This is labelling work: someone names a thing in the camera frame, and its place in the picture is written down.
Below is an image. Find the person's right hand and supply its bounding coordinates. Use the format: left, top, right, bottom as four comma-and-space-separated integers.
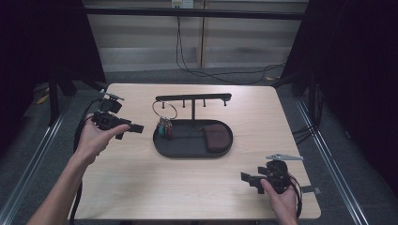
259, 178, 299, 225

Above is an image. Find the metal floor rail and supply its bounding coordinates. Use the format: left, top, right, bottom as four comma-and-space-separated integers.
295, 97, 371, 225
0, 97, 75, 225

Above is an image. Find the black wall cable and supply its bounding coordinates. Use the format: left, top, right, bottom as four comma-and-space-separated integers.
175, 15, 286, 86

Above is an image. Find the white wall outlet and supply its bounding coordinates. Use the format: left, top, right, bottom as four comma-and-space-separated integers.
170, 0, 195, 9

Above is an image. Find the grey tape strip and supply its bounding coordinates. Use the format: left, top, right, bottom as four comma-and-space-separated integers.
300, 185, 322, 195

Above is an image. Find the yellow floor tape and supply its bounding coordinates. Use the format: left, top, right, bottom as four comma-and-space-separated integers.
35, 93, 51, 106

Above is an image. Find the person's left hand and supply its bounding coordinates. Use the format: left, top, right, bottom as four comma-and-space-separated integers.
75, 113, 131, 165

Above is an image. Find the bundle of black floor cables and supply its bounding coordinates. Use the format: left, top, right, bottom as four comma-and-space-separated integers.
292, 124, 321, 145

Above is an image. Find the left hand-held gripper cable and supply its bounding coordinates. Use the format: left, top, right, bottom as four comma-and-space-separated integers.
68, 97, 105, 225

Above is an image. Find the dark curtain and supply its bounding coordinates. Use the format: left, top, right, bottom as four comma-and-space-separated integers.
0, 0, 107, 158
280, 0, 398, 196

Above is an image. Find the black key holder with tray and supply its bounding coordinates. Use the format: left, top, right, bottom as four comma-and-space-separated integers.
152, 92, 235, 159

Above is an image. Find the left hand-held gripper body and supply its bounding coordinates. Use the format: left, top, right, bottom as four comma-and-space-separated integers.
90, 89, 132, 141

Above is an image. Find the brown fabric pouch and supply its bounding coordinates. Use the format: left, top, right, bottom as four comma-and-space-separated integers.
197, 123, 231, 154

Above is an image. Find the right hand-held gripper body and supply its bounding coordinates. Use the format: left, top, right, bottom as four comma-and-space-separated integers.
264, 153, 304, 195

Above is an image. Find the hand-held gripper cable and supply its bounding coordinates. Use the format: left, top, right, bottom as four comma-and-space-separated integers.
288, 173, 304, 220
68, 97, 105, 225

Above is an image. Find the black horizontal bar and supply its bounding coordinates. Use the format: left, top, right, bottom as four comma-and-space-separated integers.
84, 7, 310, 22

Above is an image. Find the right hand-held gripper cable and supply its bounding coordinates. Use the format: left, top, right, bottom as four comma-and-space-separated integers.
288, 173, 304, 220

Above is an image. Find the key bunch with colourful tags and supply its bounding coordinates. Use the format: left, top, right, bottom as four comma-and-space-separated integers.
151, 99, 178, 142

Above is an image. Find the black metal stand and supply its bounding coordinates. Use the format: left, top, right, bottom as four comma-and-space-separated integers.
47, 69, 61, 127
307, 69, 317, 127

